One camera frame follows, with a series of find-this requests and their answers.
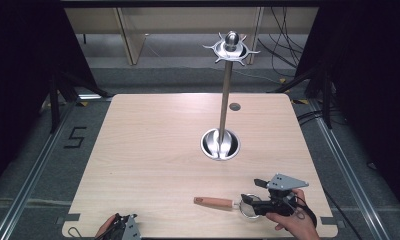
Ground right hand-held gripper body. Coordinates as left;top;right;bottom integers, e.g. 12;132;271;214
252;172;310;217

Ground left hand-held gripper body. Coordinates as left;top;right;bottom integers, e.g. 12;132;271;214
103;213;143;240

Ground strainer with wooden handle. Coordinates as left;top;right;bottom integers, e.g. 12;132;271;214
193;193;262;220

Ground person's left hand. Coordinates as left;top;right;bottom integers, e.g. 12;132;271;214
94;213;118;240

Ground person's right hand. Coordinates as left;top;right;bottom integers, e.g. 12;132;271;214
265;188;321;240

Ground metal utensil rack with hooks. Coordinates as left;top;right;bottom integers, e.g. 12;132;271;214
200;30;261;162

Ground black metal stand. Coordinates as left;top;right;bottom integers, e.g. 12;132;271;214
273;62;335;130
47;68;110;135

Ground dark curtain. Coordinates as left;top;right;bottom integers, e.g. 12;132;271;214
293;0;400;209
0;0;100;196

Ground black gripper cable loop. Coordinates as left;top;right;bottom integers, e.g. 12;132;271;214
293;195;318;229

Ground thin black wire loop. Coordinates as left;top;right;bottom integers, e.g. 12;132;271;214
67;226;96;240

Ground black floor cable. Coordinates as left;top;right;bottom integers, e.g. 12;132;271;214
322;188;365;240

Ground aluminium floor rail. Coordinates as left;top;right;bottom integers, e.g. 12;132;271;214
0;101;76;240
307;99;400;240

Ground black cables on floor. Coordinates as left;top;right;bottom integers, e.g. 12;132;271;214
295;109;325;127

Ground bundle of hanging black cables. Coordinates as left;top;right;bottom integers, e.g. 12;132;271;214
257;6;310;78

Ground beige wooden furniture frame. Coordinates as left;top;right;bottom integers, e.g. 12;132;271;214
64;7;320;66

